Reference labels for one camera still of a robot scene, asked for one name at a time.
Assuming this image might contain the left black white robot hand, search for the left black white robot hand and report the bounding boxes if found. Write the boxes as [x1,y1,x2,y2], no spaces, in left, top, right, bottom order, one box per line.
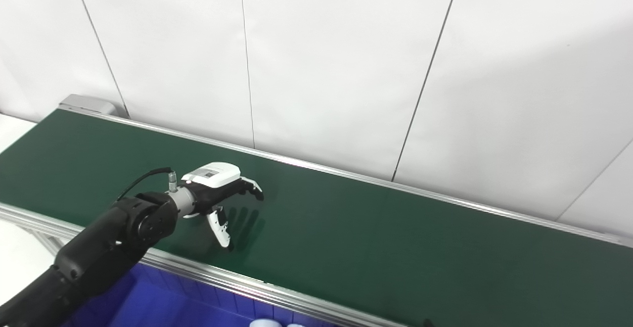
[181,162,264,248]

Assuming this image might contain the green conveyor belt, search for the green conveyor belt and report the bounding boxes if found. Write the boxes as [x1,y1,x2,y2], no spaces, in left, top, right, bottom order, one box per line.
[0,105,633,327]
[0,109,633,327]

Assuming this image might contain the blue bin with white rings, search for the blue bin with white rings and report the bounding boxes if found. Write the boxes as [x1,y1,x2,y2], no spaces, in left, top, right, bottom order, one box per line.
[59,263,337,327]

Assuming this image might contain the grey conveyor motor housing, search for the grey conveyor motor housing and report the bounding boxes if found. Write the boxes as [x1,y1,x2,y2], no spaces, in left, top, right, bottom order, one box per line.
[59,94,130,118]

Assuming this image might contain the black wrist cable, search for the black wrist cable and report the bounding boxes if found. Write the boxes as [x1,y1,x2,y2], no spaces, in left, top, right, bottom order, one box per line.
[116,167,178,201]

